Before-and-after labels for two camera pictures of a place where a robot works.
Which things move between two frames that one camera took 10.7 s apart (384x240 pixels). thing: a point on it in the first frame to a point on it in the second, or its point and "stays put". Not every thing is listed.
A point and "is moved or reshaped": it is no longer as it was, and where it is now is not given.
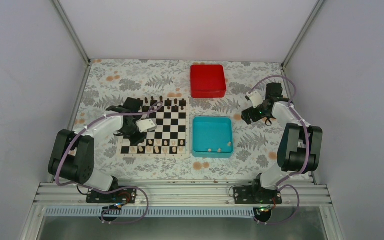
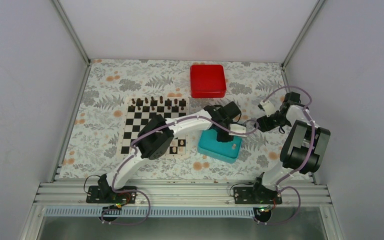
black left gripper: x=141 y=138 to x=221 y=138
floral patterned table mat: x=108 y=82 stays put
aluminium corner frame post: x=71 y=32 stays put
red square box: x=207 y=81 stays put
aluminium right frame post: x=316 y=8 stays put
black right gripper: x=245 y=113 to x=265 y=126
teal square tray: x=212 y=137 is moved or reshaped
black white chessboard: x=171 y=137 stays put
